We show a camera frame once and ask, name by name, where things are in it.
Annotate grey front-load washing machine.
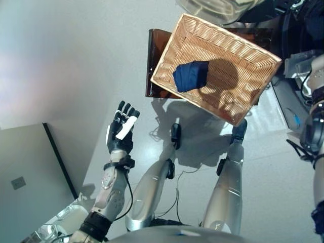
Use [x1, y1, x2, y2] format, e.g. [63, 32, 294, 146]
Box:
[271, 0, 324, 133]

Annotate round glass washer door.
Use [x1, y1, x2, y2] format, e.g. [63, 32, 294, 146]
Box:
[175, 0, 280, 26]

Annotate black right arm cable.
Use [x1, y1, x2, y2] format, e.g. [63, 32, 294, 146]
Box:
[299, 69, 314, 100]

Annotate robot leg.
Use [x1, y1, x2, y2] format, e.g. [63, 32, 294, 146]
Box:
[201, 118, 249, 235]
[125, 122, 183, 233]

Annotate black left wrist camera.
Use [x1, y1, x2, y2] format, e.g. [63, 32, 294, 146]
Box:
[120, 156, 136, 170]

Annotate navy garment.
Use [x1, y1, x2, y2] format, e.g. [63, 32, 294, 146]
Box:
[303, 2, 324, 42]

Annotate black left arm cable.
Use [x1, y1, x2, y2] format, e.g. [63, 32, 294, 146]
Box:
[113, 173, 134, 221]

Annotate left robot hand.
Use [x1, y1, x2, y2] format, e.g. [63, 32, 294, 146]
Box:
[105, 100, 141, 155]

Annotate brown glossy stool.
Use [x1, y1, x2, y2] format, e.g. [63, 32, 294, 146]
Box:
[145, 21, 275, 106]

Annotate grey cabinet with black edge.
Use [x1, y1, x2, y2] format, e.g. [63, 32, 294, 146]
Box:
[0, 122, 79, 237]

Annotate blue garment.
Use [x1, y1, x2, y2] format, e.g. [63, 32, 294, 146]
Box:
[172, 60, 211, 93]

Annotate right robot leg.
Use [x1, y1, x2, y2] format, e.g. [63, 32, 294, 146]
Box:
[201, 118, 249, 235]

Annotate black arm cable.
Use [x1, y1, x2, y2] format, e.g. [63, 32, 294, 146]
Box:
[299, 69, 314, 100]
[113, 173, 134, 221]

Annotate left robot leg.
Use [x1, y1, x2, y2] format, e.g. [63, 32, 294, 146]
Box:
[125, 122, 183, 233]

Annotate silver robot torso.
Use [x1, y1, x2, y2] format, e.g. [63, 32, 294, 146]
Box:
[106, 224, 257, 243]

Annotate rectangular wicker laundry basket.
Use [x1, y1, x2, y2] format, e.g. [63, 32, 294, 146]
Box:
[150, 13, 283, 127]

